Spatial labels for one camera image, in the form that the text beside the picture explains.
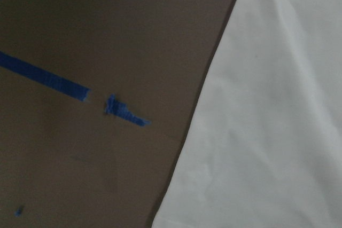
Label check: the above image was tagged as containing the cream cat print t-shirt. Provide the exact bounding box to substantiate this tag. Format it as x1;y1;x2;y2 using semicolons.
152;0;341;227

